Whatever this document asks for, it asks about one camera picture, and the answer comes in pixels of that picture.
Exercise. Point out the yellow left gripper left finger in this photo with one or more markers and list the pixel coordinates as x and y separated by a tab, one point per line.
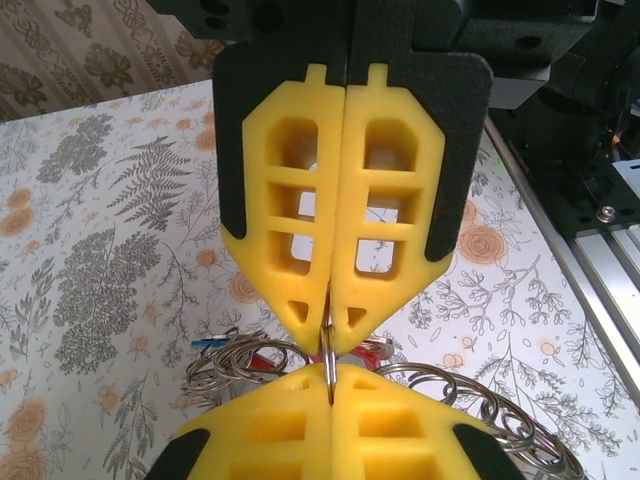
260	440

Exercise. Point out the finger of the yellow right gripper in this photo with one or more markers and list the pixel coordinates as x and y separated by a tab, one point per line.
350	200
330	200

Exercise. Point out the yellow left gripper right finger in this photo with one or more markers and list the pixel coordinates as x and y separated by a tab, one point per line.
410	440

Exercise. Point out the red tag key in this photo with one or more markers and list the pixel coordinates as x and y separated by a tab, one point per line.
262	362
372	351

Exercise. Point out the blue tag key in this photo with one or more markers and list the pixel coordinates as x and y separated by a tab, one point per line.
210	343

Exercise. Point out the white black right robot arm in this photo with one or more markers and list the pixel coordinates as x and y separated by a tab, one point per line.
565	135

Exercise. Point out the wide aluminium base rail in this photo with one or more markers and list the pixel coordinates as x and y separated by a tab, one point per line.
590	280

